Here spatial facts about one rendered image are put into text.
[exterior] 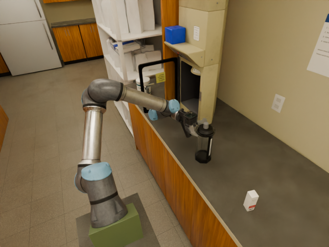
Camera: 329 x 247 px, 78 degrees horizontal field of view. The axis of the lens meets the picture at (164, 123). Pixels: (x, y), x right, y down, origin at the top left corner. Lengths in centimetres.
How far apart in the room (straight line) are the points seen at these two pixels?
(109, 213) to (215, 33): 106
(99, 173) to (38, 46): 534
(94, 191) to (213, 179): 65
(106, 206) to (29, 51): 545
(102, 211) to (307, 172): 112
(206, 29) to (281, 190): 95
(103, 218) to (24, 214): 180
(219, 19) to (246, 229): 107
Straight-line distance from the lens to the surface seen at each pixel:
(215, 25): 129
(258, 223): 113
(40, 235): 241
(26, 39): 603
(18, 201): 279
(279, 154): 148
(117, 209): 91
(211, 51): 132
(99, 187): 88
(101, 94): 100
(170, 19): 155
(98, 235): 91
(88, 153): 103
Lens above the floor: 188
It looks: 36 degrees down
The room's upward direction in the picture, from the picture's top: 3 degrees counter-clockwise
